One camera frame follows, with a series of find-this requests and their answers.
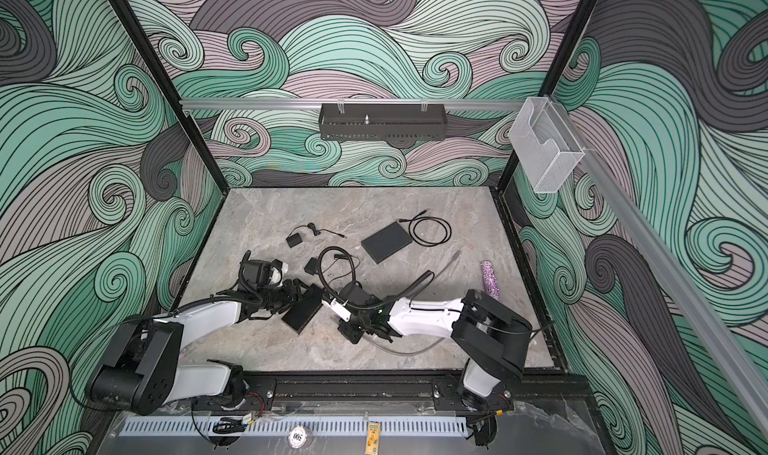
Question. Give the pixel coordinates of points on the white slotted cable duct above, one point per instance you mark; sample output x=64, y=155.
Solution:
x=394, y=426

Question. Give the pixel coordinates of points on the clear acrylic wall holder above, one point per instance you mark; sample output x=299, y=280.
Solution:
x=546, y=142

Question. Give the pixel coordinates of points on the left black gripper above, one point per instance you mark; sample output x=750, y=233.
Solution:
x=291, y=295

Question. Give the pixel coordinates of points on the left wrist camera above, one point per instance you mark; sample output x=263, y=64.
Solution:
x=277, y=273

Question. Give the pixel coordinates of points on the black network switch box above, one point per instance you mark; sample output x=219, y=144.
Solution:
x=302, y=312

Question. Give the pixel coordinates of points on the dark grey box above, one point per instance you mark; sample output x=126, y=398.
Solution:
x=386, y=242

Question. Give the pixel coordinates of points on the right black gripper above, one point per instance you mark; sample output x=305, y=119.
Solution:
x=346, y=333

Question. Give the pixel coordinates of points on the glitter purple microphone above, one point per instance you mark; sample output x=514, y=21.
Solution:
x=490, y=281

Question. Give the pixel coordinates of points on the round white sticker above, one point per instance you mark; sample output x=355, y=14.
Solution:
x=298, y=437

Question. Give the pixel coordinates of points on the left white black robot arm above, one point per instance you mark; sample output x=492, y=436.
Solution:
x=140, y=370

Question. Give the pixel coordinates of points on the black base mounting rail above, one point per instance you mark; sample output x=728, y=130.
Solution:
x=438, y=389

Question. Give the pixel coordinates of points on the yellow label tag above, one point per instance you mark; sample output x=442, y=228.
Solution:
x=372, y=438

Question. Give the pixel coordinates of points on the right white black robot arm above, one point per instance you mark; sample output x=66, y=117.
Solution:
x=493, y=336

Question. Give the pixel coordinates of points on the black perforated wall tray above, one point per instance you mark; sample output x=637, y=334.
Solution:
x=389, y=122

